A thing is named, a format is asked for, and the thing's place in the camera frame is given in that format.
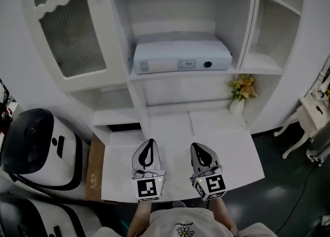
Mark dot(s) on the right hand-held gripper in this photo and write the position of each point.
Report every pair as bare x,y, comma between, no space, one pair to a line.
215,184

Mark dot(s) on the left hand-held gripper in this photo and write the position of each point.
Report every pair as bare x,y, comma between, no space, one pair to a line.
147,188

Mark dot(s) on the cabinet door with glass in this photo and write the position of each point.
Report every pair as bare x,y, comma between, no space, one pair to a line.
72,39

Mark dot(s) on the person's right forearm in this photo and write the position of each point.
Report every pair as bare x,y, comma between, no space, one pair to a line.
221,215

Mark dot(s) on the person's left forearm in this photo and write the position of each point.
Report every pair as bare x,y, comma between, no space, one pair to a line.
140,218

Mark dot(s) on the white desk hutch shelving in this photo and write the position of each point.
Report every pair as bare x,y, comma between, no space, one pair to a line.
180,11

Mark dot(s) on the person's white sneaker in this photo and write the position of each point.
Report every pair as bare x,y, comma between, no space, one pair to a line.
178,204

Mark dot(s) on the brown cardboard box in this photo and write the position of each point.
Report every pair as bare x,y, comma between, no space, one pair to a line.
95,166

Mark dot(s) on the white ceramic vase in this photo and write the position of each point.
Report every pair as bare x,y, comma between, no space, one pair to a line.
236,108

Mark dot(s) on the person's white flower-print shirt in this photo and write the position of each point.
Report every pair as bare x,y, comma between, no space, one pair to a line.
185,220

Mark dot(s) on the yellow flower bouquet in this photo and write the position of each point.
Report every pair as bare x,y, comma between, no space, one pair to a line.
243,86

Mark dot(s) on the white robot with black visor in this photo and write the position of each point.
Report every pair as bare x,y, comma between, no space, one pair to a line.
38,218
51,153

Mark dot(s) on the large white carton box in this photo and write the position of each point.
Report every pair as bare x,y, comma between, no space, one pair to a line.
180,50

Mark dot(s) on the white curved-leg side table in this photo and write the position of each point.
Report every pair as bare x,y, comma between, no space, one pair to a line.
312,117

